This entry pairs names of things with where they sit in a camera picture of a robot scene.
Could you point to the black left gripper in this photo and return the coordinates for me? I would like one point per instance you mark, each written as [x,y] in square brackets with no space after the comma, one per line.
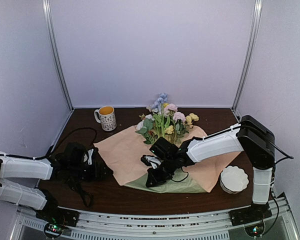
[96,175]

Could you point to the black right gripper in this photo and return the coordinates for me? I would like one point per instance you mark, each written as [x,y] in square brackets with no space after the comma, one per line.
[156,180]

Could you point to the wrapping paper sheet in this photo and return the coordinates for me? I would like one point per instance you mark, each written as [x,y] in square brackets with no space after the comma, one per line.
[122,152]

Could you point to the white pink flower stem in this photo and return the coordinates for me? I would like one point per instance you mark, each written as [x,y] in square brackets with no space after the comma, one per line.
[150,140]

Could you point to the peach flower stem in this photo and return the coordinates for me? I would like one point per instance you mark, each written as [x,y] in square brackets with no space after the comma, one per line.
[150,124]

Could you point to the pink rose flower stem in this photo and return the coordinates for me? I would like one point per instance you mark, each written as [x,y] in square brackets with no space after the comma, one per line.
[180,126]

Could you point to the pale yellow flower stem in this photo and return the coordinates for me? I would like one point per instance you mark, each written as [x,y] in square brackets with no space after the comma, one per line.
[190,120]

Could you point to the blue flower stem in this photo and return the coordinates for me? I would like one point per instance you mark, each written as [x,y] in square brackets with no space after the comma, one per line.
[161,98]

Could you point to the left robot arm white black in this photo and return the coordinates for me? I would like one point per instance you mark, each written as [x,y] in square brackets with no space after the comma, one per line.
[76,164]

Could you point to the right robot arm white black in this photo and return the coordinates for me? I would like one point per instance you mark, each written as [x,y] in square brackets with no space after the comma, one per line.
[248,136]

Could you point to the patterned mug yellow inside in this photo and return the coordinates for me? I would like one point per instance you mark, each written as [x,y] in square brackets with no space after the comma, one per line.
[106,117]

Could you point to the scalloped white bowl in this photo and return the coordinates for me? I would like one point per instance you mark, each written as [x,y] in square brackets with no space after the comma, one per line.
[233,180]

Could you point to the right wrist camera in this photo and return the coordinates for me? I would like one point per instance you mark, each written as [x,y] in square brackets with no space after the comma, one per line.
[151,161]

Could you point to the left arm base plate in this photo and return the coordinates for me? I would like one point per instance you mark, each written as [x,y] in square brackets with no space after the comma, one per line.
[59,216]

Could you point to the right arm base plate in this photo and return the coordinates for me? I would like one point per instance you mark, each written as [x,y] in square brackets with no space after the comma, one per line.
[247,215]

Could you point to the left aluminium frame post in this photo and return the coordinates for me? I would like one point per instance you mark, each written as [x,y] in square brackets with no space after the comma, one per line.
[46,4]

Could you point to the aluminium frame post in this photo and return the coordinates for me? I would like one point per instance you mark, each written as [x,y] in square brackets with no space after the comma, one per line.
[254,30]
[46,4]

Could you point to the right aluminium frame post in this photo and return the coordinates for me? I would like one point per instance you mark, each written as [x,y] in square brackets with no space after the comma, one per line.
[254,30]

